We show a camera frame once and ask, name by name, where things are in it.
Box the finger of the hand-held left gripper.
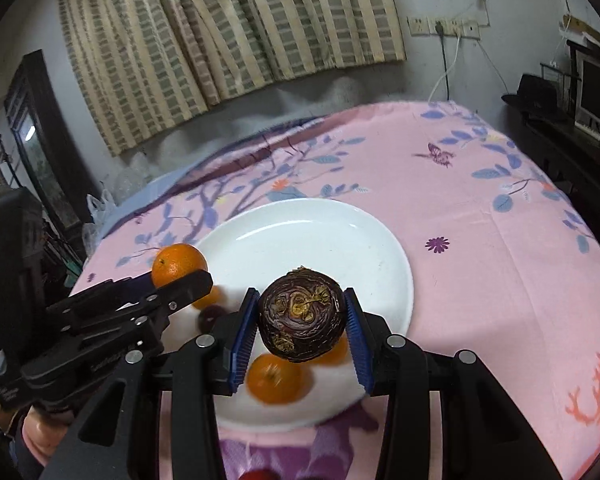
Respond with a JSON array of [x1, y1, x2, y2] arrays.
[[45, 276, 156, 322], [62, 269, 214, 361]]

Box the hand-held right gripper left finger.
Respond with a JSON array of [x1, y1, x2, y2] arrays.
[[40, 287, 261, 480]]

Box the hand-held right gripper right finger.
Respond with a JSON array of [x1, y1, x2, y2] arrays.
[[343, 287, 563, 480]]

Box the orange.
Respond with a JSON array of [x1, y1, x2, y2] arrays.
[[190, 285, 228, 311], [312, 335, 352, 366], [151, 243, 209, 289], [246, 353, 314, 405]]

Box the dark purple passion fruit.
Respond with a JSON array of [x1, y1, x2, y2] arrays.
[[256, 266, 347, 363]]

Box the white plate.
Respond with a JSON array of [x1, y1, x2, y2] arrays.
[[162, 198, 414, 434]]

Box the person's left hand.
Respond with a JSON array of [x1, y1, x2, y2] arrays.
[[22, 404, 77, 467]]

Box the small dark purple plum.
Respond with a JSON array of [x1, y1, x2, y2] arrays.
[[198, 305, 230, 334]]

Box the light blue bedsheet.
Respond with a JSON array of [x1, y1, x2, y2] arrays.
[[97, 116, 328, 241]]

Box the clear plastic bag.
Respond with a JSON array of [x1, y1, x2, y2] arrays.
[[82, 154, 154, 252]]

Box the dark wooden mirror cabinet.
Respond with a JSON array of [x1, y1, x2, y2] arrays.
[[3, 49, 95, 243]]

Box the pink floral blanket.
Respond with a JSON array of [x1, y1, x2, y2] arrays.
[[70, 100, 600, 480]]

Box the grey fuzzy blanket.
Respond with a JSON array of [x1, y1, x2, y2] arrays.
[[145, 76, 431, 181]]

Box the beige grey striped curtain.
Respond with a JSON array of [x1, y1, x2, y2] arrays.
[[55, 0, 407, 157]]

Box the dark wooden desk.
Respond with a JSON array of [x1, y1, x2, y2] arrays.
[[502, 95, 600, 263]]

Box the black hat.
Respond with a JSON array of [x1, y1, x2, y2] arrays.
[[501, 73, 565, 112]]

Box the white power strip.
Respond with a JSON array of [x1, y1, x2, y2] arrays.
[[407, 15, 481, 39]]

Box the black power cable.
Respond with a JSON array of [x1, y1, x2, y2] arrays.
[[435, 21, 452, 102]]

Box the white power cable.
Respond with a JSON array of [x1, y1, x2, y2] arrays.
[[428, 32, 465, 104]]

